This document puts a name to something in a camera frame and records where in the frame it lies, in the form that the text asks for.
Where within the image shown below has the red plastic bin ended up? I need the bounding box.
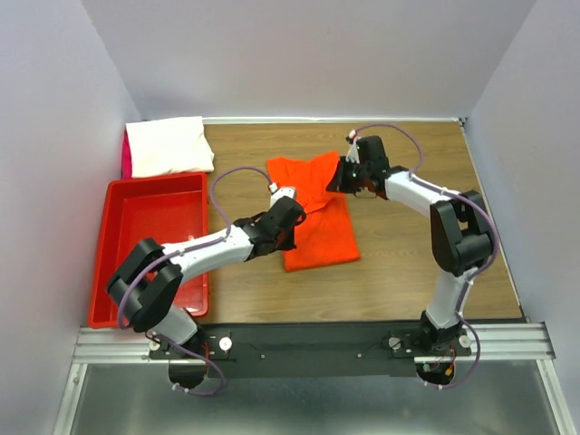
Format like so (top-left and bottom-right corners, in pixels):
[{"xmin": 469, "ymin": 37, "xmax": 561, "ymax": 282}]
[{"xmin": 87, "ymin": 172, "xmax": 208, "ymax": 329}]

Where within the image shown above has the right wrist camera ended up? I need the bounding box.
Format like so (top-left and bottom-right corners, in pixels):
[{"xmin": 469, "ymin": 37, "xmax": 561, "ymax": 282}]
[{"xmin": 346, "ymin": 130, "xmax": 360, "ymax": 163}]

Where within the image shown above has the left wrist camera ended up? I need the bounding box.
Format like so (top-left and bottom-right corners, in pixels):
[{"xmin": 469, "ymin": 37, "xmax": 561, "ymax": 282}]
[{"xmin": 268, "ymin": 182, "xmax": 296, "ymax": 207}]

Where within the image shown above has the folded white t-shirt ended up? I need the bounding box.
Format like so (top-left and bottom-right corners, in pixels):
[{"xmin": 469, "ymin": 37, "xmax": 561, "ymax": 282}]
[{"xmin": 125, "ymin": 116, "xmax": 215, "ymax": 179}]

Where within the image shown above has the orange t-shirt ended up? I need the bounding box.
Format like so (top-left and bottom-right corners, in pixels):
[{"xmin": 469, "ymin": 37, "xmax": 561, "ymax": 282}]
[{"xmin": 267, "ymin": 151, "xmax": 361, "ymax": 272}]

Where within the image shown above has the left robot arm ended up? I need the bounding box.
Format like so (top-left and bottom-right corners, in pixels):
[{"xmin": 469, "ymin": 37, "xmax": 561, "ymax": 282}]
[{"xmin": 106, "ymin": 188, "xmax": 305, "ymax": 344}]

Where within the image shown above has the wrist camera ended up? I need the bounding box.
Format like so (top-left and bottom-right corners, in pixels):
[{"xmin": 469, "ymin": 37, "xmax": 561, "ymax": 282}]
[
  {"xmin": 268, "ymin": 182, "xmax": 296, "ymax": 207},
  {"xmin": 346, "ymin": 130, "xmax": 360, "ymax": 163}
]

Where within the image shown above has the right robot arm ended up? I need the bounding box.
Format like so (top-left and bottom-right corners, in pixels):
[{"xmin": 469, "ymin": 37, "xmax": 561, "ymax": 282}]
[{"xmin": 326, "ymin": 130, "xmax": 498, "ymax": 352}]

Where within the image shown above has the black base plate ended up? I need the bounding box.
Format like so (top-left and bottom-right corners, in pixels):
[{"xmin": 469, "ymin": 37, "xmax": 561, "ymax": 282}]
[{"xmin": 140, "ymin": 320, "xmax": 472, "ymax": 380}]

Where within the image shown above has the folded pink t-shirt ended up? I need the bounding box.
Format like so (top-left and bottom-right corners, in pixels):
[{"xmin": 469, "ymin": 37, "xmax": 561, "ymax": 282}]
[{"xmin": 121, "ymin": 131, "xmax": 132, "ymax": 179}]

